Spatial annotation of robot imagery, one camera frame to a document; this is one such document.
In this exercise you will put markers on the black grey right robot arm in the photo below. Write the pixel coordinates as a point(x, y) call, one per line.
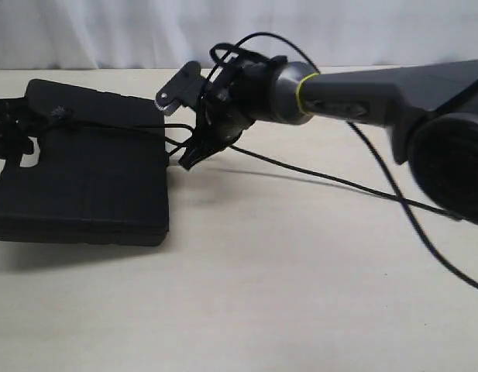
point(430, 114)

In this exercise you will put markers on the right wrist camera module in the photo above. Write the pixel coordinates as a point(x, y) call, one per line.
point(182, 89)

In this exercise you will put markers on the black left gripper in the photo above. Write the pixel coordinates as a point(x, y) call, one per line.
point(17, 122)

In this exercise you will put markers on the black plastic carrying case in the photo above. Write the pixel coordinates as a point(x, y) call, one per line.
point(98, 173)

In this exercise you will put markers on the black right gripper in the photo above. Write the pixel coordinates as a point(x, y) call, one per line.
point(240, 96)

